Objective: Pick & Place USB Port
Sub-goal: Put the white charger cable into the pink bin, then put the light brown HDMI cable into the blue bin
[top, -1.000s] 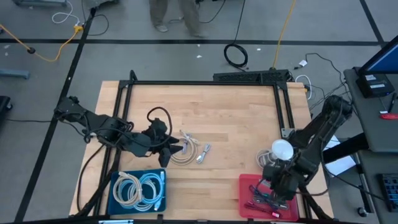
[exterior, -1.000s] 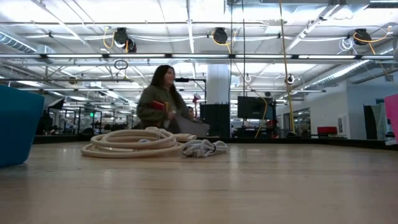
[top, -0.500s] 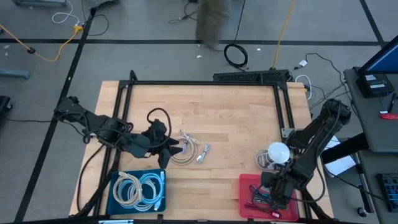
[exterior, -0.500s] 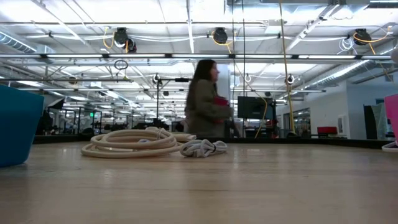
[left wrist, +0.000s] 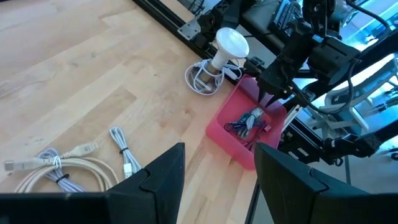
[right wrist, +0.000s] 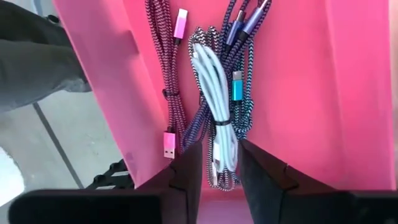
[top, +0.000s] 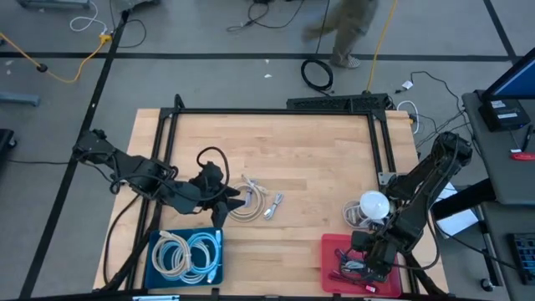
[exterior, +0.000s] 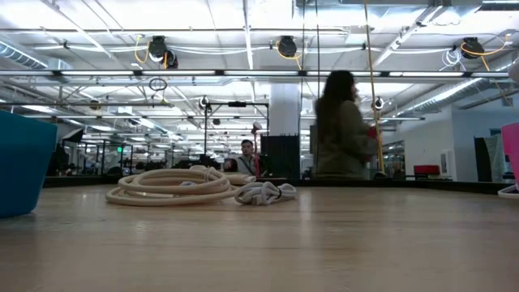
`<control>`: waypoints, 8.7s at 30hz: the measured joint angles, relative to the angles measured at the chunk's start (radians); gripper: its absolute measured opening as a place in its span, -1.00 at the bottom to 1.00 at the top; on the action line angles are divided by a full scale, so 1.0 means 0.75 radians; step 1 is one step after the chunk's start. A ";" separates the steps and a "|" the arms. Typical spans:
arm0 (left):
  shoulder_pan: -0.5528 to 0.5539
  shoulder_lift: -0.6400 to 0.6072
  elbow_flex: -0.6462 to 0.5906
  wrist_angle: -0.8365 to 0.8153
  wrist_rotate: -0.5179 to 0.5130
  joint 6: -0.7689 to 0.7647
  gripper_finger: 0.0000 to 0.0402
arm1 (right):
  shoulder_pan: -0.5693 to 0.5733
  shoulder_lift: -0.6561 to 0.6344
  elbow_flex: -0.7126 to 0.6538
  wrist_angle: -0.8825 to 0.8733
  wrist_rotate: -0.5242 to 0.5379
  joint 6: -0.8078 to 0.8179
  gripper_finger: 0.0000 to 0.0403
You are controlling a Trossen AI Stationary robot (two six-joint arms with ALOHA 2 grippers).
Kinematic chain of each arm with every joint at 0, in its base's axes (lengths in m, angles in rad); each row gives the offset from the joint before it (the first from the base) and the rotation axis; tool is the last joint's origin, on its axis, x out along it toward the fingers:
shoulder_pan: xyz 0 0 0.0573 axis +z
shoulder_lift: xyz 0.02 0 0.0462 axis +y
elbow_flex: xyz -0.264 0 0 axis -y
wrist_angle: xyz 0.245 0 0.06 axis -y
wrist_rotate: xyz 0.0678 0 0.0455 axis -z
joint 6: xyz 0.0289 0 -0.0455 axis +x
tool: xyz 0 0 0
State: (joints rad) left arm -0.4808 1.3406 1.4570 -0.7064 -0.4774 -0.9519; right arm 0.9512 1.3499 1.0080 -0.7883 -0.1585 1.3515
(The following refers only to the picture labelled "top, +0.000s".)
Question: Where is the white floor cable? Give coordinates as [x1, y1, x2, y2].
[69, 1, 109, 34]

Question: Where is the black rolling chair base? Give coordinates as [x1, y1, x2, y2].
[0, 128, 18, 168]

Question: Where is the black keyboard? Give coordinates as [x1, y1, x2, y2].
[507, 232, 535, 286]

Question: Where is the teal blue plastic tray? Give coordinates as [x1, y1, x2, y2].
[144, 227, 226, 290]

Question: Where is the black table frame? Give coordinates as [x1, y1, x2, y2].
[99, 93, 451, 301]

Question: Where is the grey desk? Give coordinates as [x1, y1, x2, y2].
[476, 202, 535, 301]
[461, 89, 535, 207]

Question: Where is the yellow extension cord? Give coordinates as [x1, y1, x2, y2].
[0, 31, 114, 84]

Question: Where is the white round dome lamp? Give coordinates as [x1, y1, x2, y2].
[359, 190, 391, 221]

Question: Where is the person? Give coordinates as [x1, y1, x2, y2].
[301, 0, 380, 70]

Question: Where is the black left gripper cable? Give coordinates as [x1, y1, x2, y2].
[196, 145, 232, 202]

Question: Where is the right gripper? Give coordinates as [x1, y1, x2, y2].
[350, 229, 399, 283]

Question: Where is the white paper sheet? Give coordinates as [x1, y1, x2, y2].
[434, 180, 481, 238]

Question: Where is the black power strip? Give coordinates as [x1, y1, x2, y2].
[287, 93, 390, 113]

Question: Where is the black loose floor cable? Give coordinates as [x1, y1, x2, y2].
[227, 0, 305, 33]

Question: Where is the black desk leg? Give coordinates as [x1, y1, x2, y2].
[430, 178, 498, 222]

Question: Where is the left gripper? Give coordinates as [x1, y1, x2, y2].
[187, 161, 247, 212]

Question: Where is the grey furniture foot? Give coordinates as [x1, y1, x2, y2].
[0, 92, 42, 107]
[16, 0, 92, 10]

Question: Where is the red braided short cable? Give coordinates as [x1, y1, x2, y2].
[328, 271, 377, 293]

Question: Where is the red plastic tray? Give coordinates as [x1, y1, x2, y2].
[320, 232, 404, 298]

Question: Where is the light blue cable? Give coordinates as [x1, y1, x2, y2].
[158, 240, 197, 277]
[183, 232, 222, 285]

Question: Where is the black pen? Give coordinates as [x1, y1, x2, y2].
[521, 124, 534, 153]

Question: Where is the yellow hanging cable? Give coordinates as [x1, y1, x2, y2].
[365, 0, 399, 94]

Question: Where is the black box device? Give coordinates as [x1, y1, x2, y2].
[478, 99, 532, 133]

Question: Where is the grey braided short cable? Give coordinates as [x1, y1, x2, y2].
[263, 191, 286, 222]

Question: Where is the black coiled floor cable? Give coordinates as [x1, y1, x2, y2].
[300, 0, 335, 93]

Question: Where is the computer monitor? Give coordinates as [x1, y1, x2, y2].
[481, 58, 535, 101]

